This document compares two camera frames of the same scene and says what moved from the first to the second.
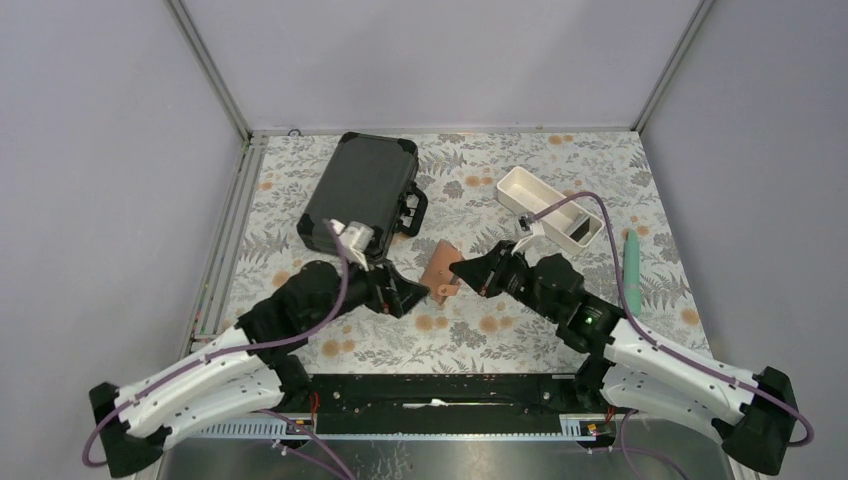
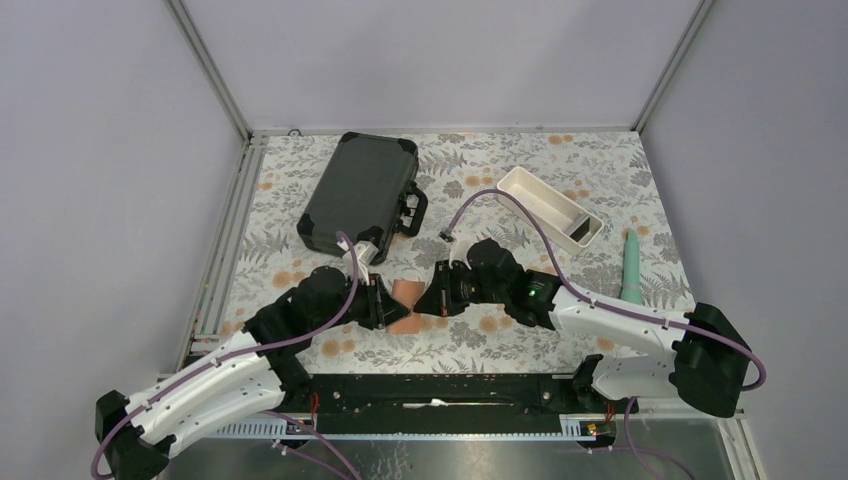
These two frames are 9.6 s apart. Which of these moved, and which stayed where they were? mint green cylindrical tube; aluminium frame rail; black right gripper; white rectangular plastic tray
Moved: black right gripper
Stayed: white rectangular plastic tray; mint green cylindrical tube; aluminium frame rail
